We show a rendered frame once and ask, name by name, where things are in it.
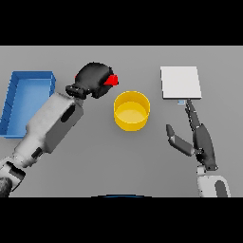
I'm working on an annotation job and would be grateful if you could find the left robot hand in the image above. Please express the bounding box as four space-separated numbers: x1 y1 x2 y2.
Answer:
65 62 114 100

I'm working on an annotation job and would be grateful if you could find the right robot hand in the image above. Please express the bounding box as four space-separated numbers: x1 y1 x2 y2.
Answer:
165 98 218 172

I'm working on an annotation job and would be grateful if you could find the red beaker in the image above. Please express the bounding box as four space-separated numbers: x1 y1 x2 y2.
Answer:
74 73 120 87

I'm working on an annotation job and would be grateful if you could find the yellow bowl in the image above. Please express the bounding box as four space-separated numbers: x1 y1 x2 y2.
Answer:
113 90 152 132

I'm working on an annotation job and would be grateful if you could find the pale square measuring scale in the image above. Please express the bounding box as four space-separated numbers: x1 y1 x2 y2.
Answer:
159 65 203 104

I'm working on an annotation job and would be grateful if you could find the blue tray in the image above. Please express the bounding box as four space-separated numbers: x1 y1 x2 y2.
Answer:
0 70 57 139

